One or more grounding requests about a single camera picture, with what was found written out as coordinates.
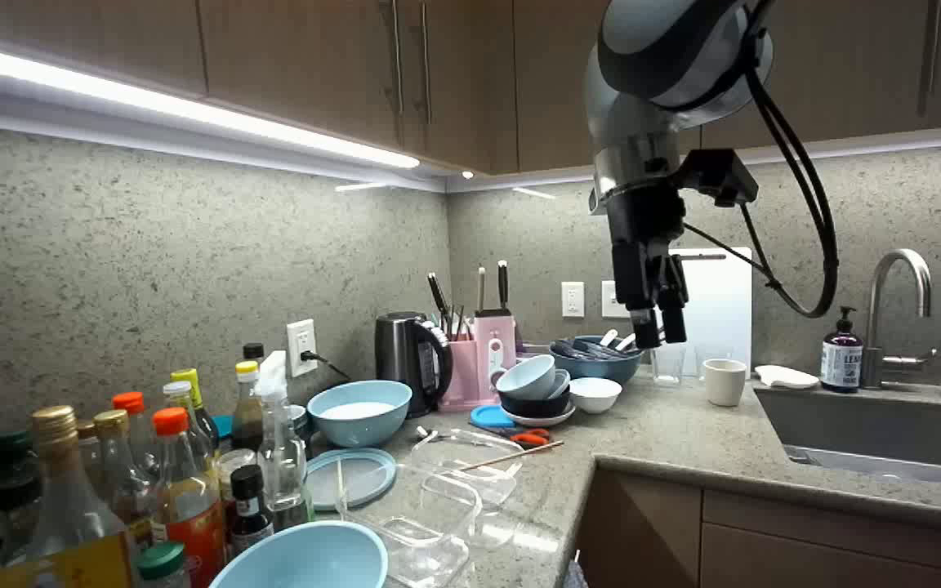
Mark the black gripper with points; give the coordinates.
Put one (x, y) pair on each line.
(646, 240)

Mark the thin chopstick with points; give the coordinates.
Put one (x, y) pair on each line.
(504, 454)

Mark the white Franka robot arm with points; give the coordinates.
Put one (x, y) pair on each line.
(646, 120)

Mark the dark blue mixing bowl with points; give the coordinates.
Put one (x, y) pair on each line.
(597, 362)

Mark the white bowl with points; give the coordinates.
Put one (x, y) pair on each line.
(597, 393)

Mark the black bowl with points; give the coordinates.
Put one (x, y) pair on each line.
(546, 403)

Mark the grey blue bowl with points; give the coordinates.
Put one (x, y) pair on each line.
(526, 378)

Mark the light blue ceramic bowl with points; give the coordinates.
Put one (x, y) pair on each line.
(361, 412)
(301, 556)

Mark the clear drinking glass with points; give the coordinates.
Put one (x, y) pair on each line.
(667, 366)

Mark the white mug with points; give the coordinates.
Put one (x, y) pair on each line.
(723, 380)

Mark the white cloth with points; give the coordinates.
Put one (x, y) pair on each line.
(784, 378)

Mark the pink knife block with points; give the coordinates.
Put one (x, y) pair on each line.
(493, 355)

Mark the dark soap pump bottle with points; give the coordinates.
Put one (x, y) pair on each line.
(839, 356)

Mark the small blue lid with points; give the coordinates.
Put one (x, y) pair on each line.
(487, 417)

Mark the pink utensil holder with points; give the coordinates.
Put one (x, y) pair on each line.
(458, 378)

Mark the steel kitchen faucet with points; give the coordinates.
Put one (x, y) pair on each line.
(874, 313)

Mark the clear glass container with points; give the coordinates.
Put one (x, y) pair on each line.
(423, 556)
(481, 474)
(433, 507)

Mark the steel kitchen sink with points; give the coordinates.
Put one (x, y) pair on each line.
(874, 430)

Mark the wooden lower cabinet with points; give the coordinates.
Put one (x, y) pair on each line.
(764, 534)

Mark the wooden cabinet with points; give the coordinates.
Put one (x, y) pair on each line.
(764, 534)
(295, 54)
(864, 66)

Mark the black knife block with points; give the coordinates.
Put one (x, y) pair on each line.
(406, 355)

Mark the wooden upper cabinet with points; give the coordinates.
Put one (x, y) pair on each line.
(295, 54)
(864, 66)

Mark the light blue plate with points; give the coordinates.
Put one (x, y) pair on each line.
(366, 479)

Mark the white thin stick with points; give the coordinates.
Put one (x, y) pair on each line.
(342, 489)

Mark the clear spray bottle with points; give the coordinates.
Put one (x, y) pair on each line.
(277, 444)

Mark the small dark black cap bottle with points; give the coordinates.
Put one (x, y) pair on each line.
(245, 507)

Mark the yellow green cap bottle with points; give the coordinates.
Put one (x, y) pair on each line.
(190, 380)

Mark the white cap bottle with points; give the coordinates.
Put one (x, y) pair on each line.
(176, 393)

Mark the orange cap red sauce bottle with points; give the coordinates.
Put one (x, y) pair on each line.
(185, 501)

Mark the under cabinet light strip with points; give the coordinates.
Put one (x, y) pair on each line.
(187, 108)

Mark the orange cap glass bottle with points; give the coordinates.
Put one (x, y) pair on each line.
(130, 408)

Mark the green lid jar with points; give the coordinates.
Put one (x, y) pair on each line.
(160, 562)

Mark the clear bottle gold cap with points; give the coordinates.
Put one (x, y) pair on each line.
(117, 467)

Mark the yellow label gold cap bottle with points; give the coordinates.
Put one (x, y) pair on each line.
(62, 512)

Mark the dark bottle green cap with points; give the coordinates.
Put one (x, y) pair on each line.
(7, 491)

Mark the white wide switch plate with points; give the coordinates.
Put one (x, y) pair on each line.
(610, 297)

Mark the white narrow wall plate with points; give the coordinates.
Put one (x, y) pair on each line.
(574, 297)

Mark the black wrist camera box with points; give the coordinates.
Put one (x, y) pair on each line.
(719, 175)

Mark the white wall outlet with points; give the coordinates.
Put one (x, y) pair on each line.
(301, 342)

